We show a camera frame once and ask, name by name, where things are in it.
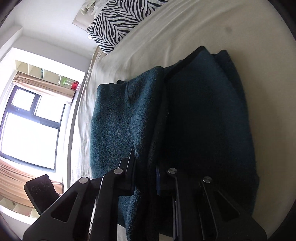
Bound dark teal knit sweater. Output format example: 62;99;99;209
89;46;259;241

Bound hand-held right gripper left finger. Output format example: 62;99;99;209
22;146;137;241

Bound white open wall shelf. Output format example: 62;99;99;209
15;60;80;91

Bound white crumpled duvet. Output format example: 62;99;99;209
80;0;109;15

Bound white bedside table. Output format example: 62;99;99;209
72;14;94;25

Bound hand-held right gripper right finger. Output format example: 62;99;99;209
155;166;269;241

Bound zebra print pillow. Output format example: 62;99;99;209
87;0;169;54

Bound beige curtain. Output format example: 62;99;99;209
11;73;74;102
0;158;63;200

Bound black framed window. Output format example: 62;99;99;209
0;85;72;172

